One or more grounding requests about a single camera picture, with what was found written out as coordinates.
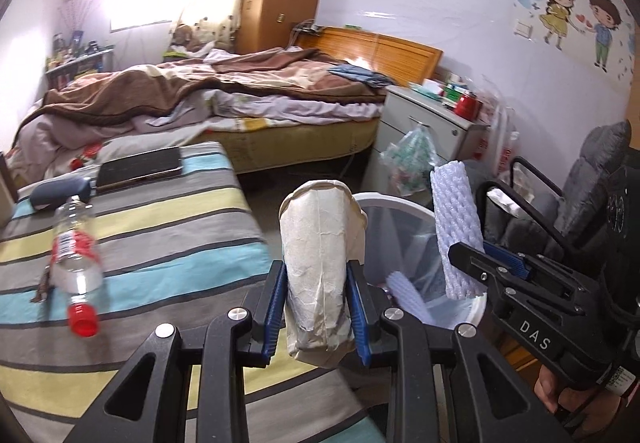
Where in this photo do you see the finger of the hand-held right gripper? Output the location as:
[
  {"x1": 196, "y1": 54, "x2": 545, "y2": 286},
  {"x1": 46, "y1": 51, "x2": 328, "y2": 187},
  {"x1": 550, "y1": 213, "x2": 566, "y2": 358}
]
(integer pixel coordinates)
[
  {"x1": 447, "y1": 240, "x2": 576, "y2": 305},
  {"x1": 482, "y1": 243, "x2": 583, "y2": 286}
]

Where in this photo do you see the folded blue cloth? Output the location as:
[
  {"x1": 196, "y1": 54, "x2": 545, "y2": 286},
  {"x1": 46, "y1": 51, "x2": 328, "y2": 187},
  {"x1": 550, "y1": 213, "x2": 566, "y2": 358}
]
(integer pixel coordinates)
[{"x1": 328, "y1": 64, "x2": 391, "y2": 88}]

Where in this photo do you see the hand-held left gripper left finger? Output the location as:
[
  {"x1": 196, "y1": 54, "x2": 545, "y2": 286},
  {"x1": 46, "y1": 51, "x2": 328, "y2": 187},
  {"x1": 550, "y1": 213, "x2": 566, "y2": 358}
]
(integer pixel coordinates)
[{"x1": 65, "y1": 260, "x2": 289, "y2": 443}]

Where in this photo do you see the green tissue pack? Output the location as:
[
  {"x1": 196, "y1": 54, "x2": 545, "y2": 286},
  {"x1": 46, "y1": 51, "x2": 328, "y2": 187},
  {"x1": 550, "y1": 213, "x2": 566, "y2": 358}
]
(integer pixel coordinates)
[{"x1": 409, "y1": 82, "x2": 444, "y2": 99}]

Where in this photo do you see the dried branch decoration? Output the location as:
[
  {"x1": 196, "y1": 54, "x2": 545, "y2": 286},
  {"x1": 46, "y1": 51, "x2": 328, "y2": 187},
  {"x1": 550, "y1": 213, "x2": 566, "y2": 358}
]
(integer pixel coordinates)
[{"x1": 57, "y1": 0, "x2": 99, "y2": 37}]

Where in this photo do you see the white bag with red print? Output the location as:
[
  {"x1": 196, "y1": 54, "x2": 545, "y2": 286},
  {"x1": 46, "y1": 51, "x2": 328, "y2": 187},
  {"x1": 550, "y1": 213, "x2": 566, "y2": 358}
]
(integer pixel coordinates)
[{"x1": 475, "y1": 88, "x2": 522, "y2": 175}]

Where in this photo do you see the dark flat laptop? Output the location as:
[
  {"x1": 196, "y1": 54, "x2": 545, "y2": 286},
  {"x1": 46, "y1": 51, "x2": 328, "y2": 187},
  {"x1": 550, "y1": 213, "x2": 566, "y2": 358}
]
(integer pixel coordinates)
[{"x1": 96, "y1": 146, "x2": 184, "y2": 189}]

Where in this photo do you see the dark blue pouch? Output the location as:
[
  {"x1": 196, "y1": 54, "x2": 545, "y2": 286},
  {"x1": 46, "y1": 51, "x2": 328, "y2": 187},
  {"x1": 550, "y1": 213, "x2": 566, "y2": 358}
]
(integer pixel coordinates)
[{"x1": 31, "y1": 176, "x2": 94, "y2": 213}]

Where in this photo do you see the brown wrapper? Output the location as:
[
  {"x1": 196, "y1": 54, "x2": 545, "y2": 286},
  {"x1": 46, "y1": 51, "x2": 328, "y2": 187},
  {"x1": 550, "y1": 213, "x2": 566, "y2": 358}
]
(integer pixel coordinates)
[{"x1": 31, "y1": 268, "x2": 56, "y2": 305}]

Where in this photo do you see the wooden bed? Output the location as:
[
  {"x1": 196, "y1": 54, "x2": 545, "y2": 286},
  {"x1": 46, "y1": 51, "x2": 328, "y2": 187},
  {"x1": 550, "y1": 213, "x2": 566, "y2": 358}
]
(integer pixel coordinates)
[{"x1": 10, "y1": 26, "x2": 444, "y2": 175}]

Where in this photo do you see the person's right hand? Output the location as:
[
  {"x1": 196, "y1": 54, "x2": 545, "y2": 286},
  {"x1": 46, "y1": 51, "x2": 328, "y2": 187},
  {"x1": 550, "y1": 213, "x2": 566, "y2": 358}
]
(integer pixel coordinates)
[{"x1": 532, "y1": 363, "x2": 626, "y2": 425}]

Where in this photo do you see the white foam net sleeve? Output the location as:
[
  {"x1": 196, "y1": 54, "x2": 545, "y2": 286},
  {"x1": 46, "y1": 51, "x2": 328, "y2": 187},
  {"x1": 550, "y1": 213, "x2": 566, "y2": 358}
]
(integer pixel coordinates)
[
  {"x1": 430, "y1": 162, "x2": 489, "y2": 302},
  {"x1": 387, "y1": 270, "x2": 437, "y2": 325}
]

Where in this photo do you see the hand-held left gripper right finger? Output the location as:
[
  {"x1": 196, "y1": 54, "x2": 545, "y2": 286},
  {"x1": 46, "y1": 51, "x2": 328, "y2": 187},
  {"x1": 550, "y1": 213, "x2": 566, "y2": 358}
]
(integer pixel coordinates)
[{"x1": 346, "y1": 259, "x2": 573, "y2": 443}]

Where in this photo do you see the white nightstand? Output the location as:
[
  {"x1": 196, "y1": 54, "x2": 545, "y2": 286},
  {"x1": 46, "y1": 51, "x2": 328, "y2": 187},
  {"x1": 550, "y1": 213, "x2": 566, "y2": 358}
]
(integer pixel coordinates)
[{"x1": 367, "y1": 86, "x2": 489, "y2": 196}]

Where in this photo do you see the wooden headboard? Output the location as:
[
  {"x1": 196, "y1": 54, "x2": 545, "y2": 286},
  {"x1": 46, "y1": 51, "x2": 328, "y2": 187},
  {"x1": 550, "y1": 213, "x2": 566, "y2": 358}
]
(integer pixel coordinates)
[{"x1": 299, "y1": 26, "x2": 444, "y2": 87}]

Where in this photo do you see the red mug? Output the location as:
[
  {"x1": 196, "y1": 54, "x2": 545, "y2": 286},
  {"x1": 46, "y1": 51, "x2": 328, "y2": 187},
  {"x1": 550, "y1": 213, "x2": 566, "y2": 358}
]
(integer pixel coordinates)
[{"x1": 455, "y1": 92, "x2": 479, "y2": 119}]

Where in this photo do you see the bright window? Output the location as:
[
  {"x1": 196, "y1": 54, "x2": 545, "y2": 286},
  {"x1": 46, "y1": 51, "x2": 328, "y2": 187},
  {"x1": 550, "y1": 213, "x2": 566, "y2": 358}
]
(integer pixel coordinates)
[{"x1": 102, "y1": 0, "x2": 196, "y2": 32}]

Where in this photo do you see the clear plastic bag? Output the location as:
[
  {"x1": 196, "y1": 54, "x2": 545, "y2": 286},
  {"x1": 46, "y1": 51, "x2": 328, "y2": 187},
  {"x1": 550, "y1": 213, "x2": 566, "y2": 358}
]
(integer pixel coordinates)
[{"x1": 380, "y1": 123, "x2": 439, "y2": 197}]

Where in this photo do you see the grey fabric chair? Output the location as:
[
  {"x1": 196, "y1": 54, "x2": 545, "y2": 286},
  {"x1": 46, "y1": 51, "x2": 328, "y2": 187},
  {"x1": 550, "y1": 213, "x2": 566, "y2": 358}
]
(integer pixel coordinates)
[{"x1": 500, "y1": 120, "x2": 634, "y2": 269}]

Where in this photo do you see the brown blanket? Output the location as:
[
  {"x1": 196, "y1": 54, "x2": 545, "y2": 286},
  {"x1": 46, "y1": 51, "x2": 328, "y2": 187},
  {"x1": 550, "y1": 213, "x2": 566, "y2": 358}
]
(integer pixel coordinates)
[{"x1": 42, "y1": 48, "x2": 392, "y2": 129}]

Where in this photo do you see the striped bedsheet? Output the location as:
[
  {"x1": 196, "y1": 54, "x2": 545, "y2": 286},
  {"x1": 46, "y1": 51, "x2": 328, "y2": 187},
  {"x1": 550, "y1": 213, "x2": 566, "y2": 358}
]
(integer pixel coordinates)
[{"x1": 0, "y1": 140, "x2": 382, "y2": 443}]

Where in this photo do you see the cartoon couple wall sticker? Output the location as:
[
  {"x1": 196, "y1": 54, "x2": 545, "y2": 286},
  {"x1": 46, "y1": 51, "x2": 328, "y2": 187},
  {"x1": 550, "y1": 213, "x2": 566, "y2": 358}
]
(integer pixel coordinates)
[{"x1": 534, "y1": 0, "x2": 624, "y2": 72}]

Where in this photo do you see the cluttered white shelf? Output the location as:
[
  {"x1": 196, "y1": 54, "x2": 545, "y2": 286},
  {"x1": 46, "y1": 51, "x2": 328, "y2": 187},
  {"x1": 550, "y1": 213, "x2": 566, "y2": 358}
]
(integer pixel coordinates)
[{"x1": 45, "y1": 30, "x2": 116, "y2": 90}]

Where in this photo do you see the grey waste bin with liner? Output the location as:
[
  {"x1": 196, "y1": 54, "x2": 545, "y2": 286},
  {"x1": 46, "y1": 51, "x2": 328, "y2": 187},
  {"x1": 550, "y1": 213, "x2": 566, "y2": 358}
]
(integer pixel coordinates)
[{"x1": 350, "y1": 192, "x2": 489, "y2": 340}]

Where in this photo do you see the clear bottle with red cap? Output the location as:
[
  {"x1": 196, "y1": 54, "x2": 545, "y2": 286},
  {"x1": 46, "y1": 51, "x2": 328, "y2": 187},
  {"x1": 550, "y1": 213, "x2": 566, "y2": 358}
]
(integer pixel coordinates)
[{"x1": 50, "y1": 194, "x2": 105, "y2": 338}]

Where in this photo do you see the brown teddy bear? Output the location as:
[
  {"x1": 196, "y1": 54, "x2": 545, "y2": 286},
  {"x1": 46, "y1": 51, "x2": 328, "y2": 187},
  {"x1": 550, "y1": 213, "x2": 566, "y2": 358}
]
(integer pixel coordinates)
[{"x1": 170, "y1": 23, "x2": 202, "y2": 50}]

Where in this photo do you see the beige paper bag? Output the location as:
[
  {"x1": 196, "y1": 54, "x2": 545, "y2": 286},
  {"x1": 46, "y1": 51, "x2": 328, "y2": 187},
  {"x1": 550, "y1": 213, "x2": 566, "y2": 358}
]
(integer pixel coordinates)
[{"x1": 278, "y1": 179, "x2": 369, "y2": 368}]

